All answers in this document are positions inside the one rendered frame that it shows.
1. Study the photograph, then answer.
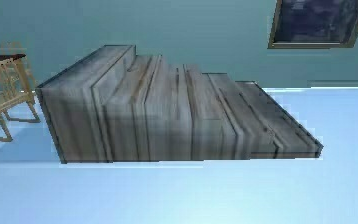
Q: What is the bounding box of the grey wooden stepped shelf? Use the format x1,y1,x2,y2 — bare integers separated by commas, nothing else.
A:
35,44,324,165

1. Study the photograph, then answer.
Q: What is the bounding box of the dark framed wall picture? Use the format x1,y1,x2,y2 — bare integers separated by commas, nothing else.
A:
267,0,358,50

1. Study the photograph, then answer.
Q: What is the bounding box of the light wooden chair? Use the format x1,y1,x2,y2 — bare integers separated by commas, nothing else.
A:
0,41,41,143

